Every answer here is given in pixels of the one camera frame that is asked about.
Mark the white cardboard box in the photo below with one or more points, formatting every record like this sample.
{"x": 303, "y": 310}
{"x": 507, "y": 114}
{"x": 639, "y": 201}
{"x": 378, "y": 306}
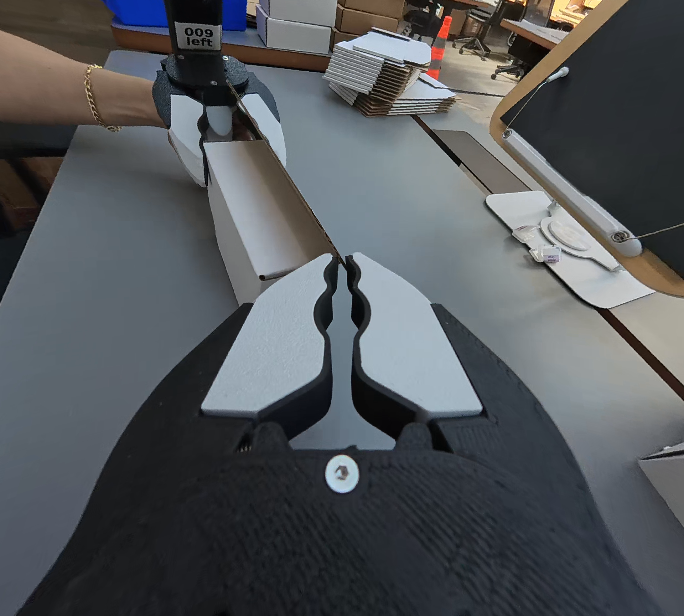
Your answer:
{"x": 251, "y": 199}

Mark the orange traffic cone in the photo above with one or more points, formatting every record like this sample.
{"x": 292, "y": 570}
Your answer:
{"x": 441, "y": 49}

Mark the wood-edged dark board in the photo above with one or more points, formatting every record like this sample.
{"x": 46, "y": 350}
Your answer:
{"x": 604, "y": 92}

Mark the black mesh office chair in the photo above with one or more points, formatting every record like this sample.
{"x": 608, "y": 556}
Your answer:
{"x": 483, "y": 1}
{"x": 529, "y": 33}

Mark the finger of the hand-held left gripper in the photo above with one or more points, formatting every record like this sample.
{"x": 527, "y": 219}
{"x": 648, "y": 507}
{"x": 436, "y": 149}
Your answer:
{"x": 270, "y": 129}
{"x": 184, "y": 137}

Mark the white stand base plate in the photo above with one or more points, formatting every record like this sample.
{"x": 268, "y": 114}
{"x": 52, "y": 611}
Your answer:
{"x": 604, "y": 284}

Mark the grey clamp bar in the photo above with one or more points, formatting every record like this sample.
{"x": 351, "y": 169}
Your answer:
{"x": 566, "y": 188}

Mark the stack of flat cardboard sheets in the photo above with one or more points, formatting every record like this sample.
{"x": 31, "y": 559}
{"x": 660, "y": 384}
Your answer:
{"x": 384, "y": 76}

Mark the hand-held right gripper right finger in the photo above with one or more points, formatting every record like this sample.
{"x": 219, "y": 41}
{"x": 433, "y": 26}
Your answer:
{"x": 411, "y": 348}

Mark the person's left hand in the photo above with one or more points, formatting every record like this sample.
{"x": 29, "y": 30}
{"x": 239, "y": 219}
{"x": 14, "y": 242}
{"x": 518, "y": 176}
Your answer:
{"x": 136, "y": 102}

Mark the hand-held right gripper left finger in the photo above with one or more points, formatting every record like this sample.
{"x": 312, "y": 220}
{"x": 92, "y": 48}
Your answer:
{"x": 272, "y": 348}

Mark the person's left forearm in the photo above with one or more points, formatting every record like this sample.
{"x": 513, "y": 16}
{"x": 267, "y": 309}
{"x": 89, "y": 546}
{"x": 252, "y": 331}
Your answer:
{"x": 42, "y": 81}

